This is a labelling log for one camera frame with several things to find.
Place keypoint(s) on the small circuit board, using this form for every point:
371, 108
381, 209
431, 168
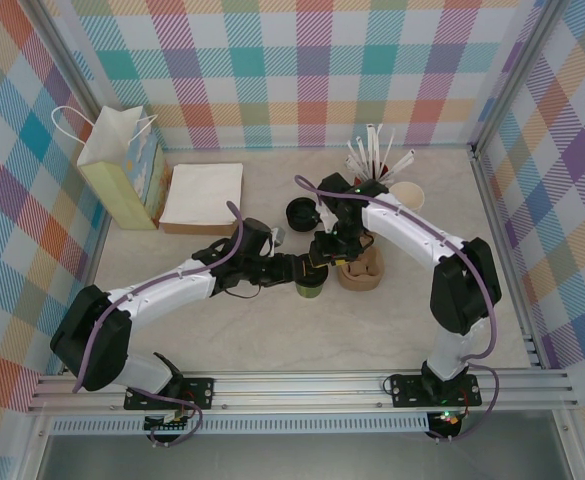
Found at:
449, 419
164, 426

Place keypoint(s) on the brown cardboard napkin tray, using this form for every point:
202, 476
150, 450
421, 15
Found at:
197, 229

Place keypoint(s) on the green paper coffee cup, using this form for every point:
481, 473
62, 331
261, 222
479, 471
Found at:
312, 291

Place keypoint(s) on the aluminium frame post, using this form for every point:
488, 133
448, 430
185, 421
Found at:
522, 50
68, 45

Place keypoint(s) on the white napkin stack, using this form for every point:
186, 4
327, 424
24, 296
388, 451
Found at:
202, 195

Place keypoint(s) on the green paper cup stack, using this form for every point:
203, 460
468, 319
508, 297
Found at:
407, 195

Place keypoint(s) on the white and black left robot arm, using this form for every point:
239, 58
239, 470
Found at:
172, 290

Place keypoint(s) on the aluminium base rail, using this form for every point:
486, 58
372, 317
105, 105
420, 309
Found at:
297, 387

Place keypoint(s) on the white wrapped straw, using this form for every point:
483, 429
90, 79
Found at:
390, 145
354, 156
371, 145
351, 164
362, 150
406, 159

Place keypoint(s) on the brown cardboard cup carrier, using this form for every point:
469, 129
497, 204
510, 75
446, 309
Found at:
359, 277

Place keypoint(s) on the aluminium frame side rail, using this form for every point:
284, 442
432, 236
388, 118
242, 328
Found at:
496, 220

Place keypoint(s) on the printed paper gift bag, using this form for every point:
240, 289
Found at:
112, 185

